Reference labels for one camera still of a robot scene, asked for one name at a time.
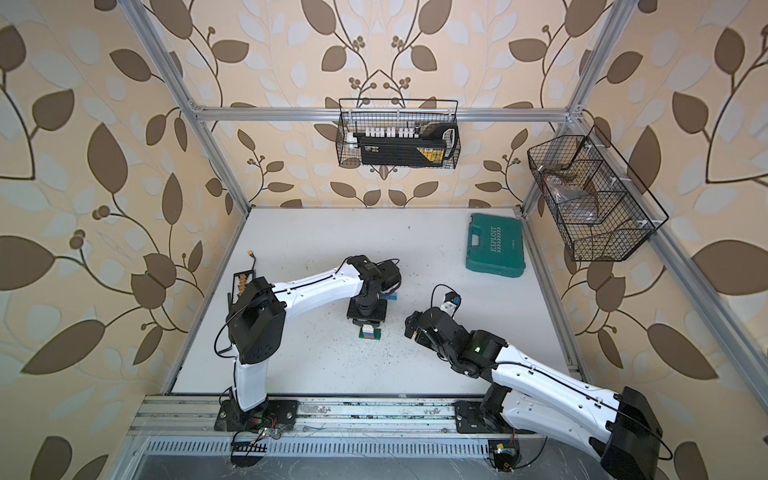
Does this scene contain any green tool case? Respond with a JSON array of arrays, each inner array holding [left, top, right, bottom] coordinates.
[[465, 213, 526, 278]]

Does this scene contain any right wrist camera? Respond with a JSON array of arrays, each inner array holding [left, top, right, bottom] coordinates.
[[439, 291, 462, 318]]

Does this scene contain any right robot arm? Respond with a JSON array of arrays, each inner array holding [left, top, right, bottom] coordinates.
[[404, 307, 663, 479]]

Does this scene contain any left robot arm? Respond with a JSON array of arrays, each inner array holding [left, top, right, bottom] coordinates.
[[216, 255, 402, 414]]

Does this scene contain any dark green lego brick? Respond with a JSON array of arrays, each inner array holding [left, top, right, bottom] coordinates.
[[358, 329, 381, 341]]

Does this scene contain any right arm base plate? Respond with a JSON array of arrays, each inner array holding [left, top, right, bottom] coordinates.
[[453, 400, 498, 434]]

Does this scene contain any right wire basket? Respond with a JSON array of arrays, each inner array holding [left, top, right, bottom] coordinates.
[[527, 126, 669, 262]]

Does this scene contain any back wire basket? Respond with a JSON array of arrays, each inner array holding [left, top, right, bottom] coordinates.
[[335, 97, 461, 169]]

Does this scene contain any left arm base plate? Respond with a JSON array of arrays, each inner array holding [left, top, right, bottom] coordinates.
[[214, 399, 299, 432]]

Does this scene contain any black bit holder card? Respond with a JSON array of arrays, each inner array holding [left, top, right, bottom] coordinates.
[[233, 269, 254, 297]]

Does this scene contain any plastic bag in basket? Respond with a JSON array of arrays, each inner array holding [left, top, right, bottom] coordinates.
[[544, 173, 599, 224]]

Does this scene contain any black box in basket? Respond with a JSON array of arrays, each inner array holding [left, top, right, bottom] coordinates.
[[348, 122, 459, 168]]

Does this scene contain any wire basket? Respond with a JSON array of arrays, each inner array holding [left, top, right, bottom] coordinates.
[[527, 126, 669, 262], [335, 97, 461, 169]]

